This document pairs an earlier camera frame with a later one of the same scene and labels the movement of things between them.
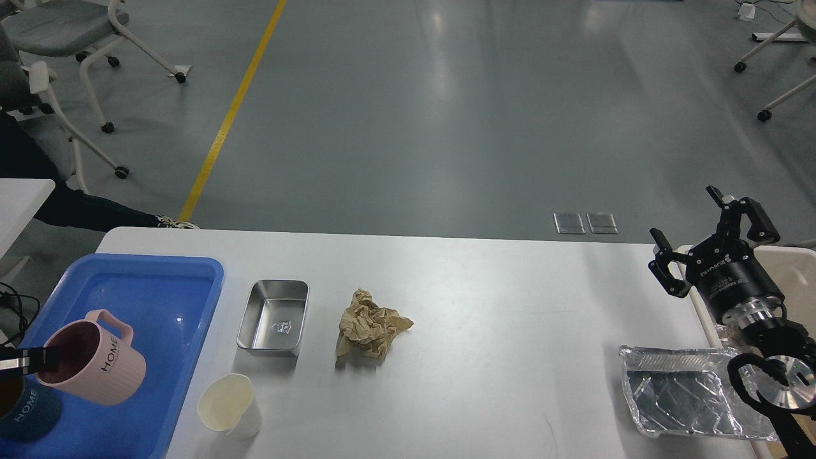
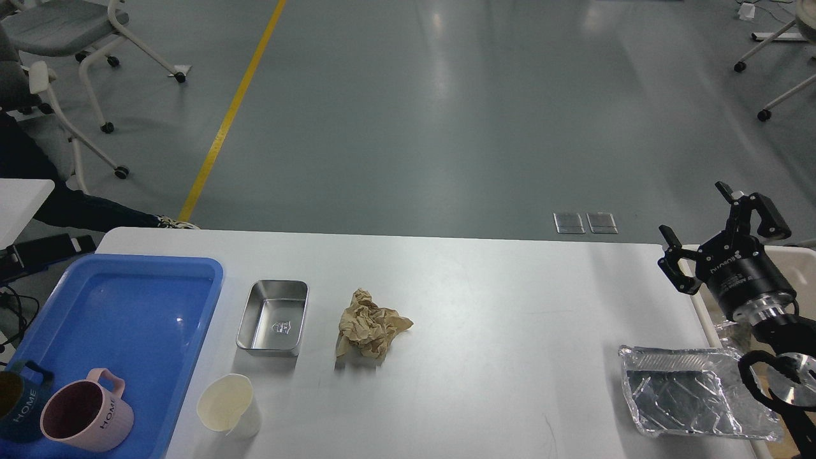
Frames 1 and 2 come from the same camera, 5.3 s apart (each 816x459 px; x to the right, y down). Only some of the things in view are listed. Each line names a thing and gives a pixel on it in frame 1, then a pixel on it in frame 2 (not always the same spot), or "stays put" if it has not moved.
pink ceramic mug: x=95 y=364 -> x=83 y=415
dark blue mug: x=29 y=412 stays put
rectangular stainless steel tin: x=274 y=316 stays put
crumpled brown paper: x=366 y=327 stays put
